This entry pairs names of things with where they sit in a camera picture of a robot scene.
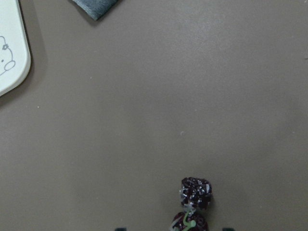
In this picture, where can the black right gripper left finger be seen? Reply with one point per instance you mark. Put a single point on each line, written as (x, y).
(120, 229)

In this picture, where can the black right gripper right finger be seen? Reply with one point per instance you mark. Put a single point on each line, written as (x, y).
(227, 229)

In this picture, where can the dark cherries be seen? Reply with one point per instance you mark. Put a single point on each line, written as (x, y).
(195, 195)

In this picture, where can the cream rabbit tray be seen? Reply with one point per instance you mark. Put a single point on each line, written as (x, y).
(15, 58)

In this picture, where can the grey folded cloth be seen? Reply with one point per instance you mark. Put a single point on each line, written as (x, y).
(95, 9)

